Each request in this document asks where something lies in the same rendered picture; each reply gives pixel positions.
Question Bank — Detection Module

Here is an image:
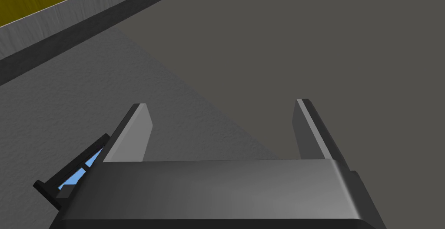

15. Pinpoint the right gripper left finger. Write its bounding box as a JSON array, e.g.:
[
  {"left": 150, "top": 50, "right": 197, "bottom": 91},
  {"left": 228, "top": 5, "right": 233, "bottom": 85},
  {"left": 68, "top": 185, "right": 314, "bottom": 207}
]
[{"left": 97, "top": 103, "right": 153, "bottom": 163}]

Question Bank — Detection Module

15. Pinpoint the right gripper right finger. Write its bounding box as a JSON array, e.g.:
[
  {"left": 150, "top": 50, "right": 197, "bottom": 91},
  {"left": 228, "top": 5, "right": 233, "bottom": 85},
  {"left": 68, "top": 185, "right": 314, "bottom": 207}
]
[{"left": 292, "top": 98, "right": 350, "bottom": 170}]

